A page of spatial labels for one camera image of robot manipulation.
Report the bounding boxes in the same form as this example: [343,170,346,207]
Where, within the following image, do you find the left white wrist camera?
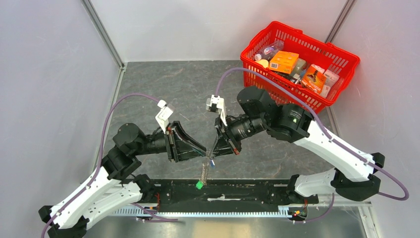
[155,100,174,132]

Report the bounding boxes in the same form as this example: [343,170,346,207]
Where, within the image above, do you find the orange white product box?
[301,64,326,94]

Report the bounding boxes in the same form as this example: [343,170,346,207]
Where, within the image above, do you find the left aluminium frame post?
[81,0,125,68]

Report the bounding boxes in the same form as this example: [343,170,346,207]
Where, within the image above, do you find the clear plastic bottle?
[254,40,284,61]

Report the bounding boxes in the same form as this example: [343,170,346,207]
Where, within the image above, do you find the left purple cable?
[41,92,160,238]

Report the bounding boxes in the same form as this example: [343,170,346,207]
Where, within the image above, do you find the white small box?
[320,70,339,98]

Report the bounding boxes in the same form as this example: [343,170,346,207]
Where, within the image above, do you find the purple cable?
[41,92,160,238]
[215,67,410,201]

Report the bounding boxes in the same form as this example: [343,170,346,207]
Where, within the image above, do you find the orange cardboard box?
[268,51,299,74]

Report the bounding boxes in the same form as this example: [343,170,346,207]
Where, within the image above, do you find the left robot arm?
[38,121,207,238]

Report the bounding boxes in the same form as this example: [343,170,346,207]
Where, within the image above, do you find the aluminium frame post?
[81,0,125,68]
[324,0,357,43]

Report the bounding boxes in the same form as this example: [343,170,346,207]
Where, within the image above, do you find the round yellow lid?
[255,59,269,68]

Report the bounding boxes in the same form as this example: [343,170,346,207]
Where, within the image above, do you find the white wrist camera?
[206,95,227,126]
[155,100,174,132]

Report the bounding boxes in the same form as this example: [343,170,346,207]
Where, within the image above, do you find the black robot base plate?
[139,179,319,212]

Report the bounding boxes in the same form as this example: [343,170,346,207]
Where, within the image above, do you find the right aluminium frame post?
[324,0,357,43]

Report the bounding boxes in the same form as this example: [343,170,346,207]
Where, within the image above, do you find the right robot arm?
[206,86,385,203]

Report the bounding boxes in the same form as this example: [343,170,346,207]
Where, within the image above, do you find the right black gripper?
[210,113,268,158]

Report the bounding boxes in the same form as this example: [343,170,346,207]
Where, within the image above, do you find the slotted cable duct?
[110,205,293,219]

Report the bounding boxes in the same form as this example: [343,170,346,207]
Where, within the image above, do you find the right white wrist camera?
[206,95,227,126]

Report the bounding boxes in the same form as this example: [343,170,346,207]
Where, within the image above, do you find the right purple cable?
[215,67,410,201]

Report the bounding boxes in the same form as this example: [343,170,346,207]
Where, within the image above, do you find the red plastic shopping basket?
[240,21,361,115]

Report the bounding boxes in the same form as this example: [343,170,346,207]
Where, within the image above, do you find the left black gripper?
[133,120,208,162]

